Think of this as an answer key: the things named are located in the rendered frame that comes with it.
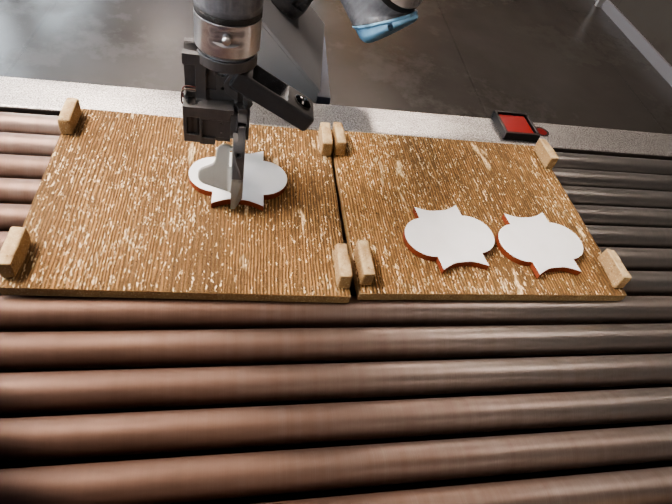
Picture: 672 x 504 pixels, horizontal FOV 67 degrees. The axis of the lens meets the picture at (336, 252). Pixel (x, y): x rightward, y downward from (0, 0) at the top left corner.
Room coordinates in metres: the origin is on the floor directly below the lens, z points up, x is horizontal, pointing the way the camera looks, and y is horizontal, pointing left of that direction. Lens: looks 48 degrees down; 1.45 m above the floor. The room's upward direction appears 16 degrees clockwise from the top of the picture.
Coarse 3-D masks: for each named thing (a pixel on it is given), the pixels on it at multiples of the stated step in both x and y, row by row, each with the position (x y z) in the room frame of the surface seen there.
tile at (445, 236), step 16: (416, 208) 0.58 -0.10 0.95; (416, 224) 0.55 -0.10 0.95; (432, 224) 0.56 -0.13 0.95; (448, 224) 0.57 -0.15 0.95; (464, 224) 0.58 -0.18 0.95; (480, 224) 0.59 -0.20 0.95; (416, 240) 0.52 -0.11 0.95; (432, 240) 0.53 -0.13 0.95; (448, 240) 0.54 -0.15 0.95; (464, 240) 0.54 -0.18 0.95; (480, 240) 0.55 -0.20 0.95; (432, 256) 0.50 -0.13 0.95; (448, 256) 0.50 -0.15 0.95; (464, 256) 0.51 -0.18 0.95; (480, 256) 0.52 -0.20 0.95
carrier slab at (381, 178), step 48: (384, 144) 0.74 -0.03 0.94; (432, 144) 0.78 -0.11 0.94; (480, 144) 0.82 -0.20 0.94; (384, 192) 0.61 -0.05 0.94; (432, 192) 0.65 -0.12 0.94; (480, 192) 0.68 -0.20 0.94; (528, 192) 0.72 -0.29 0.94; (384, 240) 0.51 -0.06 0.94; (384, 288) 0.42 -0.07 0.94; (432, 288) 0.45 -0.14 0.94; (480, 288) 0.47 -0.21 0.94; (528, 288) 0.50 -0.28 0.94; (576, 288) 0.52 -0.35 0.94
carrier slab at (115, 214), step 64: (128, 128) 0.59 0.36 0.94; (256, 128) 0.68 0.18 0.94; (64, 192) 0.43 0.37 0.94; (128, 192) 0.47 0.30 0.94; (192, 192) 0.50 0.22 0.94; (320, 192) 0.57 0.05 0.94; (64, 256) 0.34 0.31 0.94; (128, 256) 0.36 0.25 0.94; (192, 256) 0.39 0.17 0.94; (256, 256) 0.42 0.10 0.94; (320, 256) 0.45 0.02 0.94
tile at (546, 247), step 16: (512, 224) 0.61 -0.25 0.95; (528, 224) 0.62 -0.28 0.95; (544, 224) 0.63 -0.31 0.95; (496, 240) 0.57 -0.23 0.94; (512, 240) 0.57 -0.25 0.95; (528, 240) 0.58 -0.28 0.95; (544, 240) 0.59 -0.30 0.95; (560, 240) 0.60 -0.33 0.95; (576, 240) 0.61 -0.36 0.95; (512, 256) 0.54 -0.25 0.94; (528, 256) 0.55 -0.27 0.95; (544, 256) 0.56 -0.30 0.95; (560, 256) 0.57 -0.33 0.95; (576, 256) 0.58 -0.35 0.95; (544, 272) 0.53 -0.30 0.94; (576, 272) 0.55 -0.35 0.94
